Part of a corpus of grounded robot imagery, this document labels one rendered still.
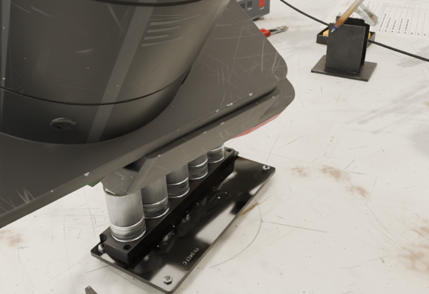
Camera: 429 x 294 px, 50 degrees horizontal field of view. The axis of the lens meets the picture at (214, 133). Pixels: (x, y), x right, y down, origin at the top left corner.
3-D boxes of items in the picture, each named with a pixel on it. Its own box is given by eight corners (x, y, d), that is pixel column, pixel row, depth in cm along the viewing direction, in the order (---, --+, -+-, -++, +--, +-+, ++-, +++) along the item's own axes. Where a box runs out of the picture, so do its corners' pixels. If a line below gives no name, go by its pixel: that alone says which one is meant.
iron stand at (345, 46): (345, 102, 62) (399, 52, 55) (296, 59, 62) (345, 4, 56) (355, 85, 66) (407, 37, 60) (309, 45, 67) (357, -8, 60)
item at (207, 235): (209, 155, 45) (208, 145, 45) (276, 177, 42) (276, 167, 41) (91, 262, 34) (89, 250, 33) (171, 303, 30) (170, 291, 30)
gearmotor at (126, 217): (153, 234, 34) (147, 178, 32) (131, 255, 32) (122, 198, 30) (127, 222, 35) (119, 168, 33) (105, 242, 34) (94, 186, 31)
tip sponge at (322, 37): (375, 40, 72) (376, 30, 71) (363, 51, 68) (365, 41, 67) (328, 32, 75) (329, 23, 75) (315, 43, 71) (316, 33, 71)
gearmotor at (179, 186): (195, 193, 38) (192, 140, 36) (178, 210, 36) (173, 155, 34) (171, 184, 39) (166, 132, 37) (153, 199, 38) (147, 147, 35)
